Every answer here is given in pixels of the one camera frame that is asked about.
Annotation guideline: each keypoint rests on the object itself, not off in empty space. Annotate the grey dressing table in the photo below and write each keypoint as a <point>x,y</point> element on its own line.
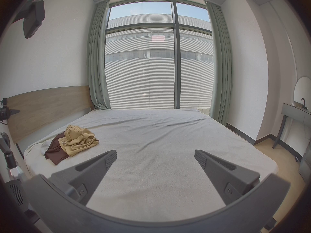
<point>295,112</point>

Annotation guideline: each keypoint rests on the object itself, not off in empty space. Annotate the brown garment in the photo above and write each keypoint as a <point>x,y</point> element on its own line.
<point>55,152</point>

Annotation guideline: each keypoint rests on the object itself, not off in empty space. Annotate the round wall mirror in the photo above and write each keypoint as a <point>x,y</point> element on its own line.
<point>302,88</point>

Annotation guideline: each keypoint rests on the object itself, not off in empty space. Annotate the bed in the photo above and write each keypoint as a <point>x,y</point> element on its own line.
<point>158,135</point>

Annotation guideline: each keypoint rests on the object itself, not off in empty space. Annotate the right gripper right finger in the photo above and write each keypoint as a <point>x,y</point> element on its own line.
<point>230,181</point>

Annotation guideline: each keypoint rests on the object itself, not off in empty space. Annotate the tan shorts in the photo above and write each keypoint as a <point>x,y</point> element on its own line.
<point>79,139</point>

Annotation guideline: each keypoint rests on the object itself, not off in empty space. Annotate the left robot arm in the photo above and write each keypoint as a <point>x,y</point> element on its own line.
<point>11,160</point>

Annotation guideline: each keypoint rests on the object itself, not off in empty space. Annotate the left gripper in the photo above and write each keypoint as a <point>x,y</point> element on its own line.
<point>4,114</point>

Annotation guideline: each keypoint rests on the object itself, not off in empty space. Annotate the window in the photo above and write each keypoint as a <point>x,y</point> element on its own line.
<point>145,81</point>

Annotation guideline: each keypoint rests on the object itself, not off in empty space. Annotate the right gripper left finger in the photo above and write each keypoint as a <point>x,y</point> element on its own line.
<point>80,178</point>

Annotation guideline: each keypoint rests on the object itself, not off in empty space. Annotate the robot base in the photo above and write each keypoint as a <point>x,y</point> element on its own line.
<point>17,195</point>

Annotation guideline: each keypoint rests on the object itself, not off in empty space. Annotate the grey-green curtain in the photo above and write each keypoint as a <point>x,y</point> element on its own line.
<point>97,69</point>
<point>222,81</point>

